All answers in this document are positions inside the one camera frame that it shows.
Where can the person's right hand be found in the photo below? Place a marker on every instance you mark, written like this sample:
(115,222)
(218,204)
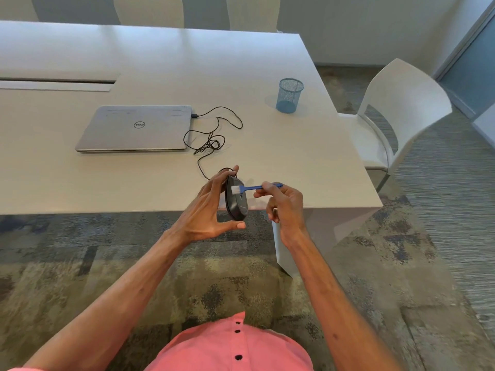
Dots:
(290,212)

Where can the person's left hand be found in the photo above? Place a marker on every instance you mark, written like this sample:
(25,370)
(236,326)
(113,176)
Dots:
(201,216)

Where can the person's right thumb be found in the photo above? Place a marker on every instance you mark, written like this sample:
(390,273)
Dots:
(261,193)

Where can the person's left thumb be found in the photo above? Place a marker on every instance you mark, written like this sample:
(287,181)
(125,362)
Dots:
(232,226)

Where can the black computer mouse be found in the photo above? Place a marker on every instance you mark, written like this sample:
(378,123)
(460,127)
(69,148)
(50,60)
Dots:
(236,206)

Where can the blue cleaning brush white bristles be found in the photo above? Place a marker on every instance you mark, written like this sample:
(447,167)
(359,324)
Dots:
(234,186)

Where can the person's right forearm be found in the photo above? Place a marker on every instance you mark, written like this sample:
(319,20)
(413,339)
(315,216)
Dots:
(332,305)

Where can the person's left forearm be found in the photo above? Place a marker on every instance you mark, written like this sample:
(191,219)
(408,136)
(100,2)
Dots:
(116,301)

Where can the blue mesh pen cup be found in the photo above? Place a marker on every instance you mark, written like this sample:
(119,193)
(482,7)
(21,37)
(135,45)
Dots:
(289,97)

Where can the pink buttoned shirt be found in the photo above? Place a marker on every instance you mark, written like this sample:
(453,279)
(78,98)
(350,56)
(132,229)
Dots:
(228,347)

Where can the silver closed laptop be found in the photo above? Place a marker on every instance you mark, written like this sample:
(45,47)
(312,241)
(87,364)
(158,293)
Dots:
(135,129)

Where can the white plastic chair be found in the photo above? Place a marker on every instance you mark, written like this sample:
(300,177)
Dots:
(253,13)
(402,100)
(149,11)

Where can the frosted glass door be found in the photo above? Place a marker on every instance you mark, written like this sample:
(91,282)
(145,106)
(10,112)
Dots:
(473,61)

